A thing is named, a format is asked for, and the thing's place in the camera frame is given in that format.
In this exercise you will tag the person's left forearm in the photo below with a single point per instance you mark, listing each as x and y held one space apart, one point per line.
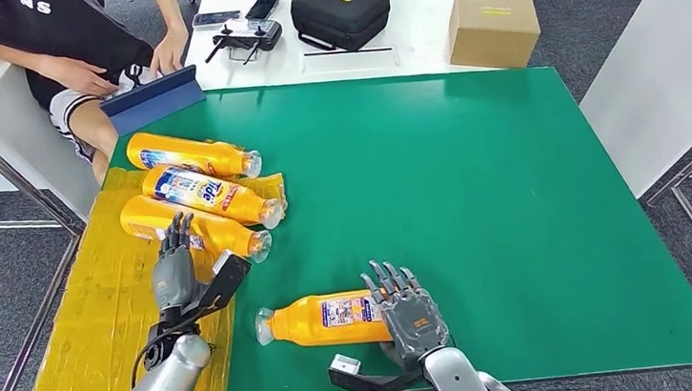
169 5

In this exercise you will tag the orange detergent bottle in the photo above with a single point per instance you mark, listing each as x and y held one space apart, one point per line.
226 199
307 321
189 152
216 232

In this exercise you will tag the yellow plastic sheet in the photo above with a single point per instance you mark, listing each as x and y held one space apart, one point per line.
99 332

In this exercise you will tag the person's right forearm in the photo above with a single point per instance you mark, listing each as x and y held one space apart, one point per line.
12 56

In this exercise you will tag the person's left hand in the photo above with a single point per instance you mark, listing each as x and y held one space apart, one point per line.
170 49

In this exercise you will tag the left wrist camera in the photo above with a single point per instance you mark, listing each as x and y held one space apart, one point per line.
227 281

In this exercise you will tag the black zip case yellow tag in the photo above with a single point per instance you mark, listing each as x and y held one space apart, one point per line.
340 15

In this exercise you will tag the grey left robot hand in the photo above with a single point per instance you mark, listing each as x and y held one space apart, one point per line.
173 277

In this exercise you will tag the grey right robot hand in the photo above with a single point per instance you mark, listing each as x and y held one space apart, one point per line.
415 324

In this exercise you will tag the person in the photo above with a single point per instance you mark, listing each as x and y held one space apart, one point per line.
64 31

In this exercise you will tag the dark phone with blue screen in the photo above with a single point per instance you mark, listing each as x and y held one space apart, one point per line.
216 19

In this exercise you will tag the long white table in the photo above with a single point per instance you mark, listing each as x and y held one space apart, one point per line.
417 16

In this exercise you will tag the blue tablet case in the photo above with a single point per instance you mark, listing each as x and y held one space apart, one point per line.
153 105

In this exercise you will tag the black smartphone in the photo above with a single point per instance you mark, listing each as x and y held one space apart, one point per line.
263 4

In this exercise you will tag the brown cardboard box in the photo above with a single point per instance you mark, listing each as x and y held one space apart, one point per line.
493 30

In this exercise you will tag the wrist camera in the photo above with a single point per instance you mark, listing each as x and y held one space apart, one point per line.
227 281
364 379

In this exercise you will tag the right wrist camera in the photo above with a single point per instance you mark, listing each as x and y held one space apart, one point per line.
364 379

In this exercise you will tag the person's right hand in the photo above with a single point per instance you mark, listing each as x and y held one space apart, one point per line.
80 75

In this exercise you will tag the white desk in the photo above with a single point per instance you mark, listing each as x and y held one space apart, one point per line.
5 144

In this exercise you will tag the black drone remote controller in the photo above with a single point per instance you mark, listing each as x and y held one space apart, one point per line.
249 37

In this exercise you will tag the white side table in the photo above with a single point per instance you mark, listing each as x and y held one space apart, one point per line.
657 62

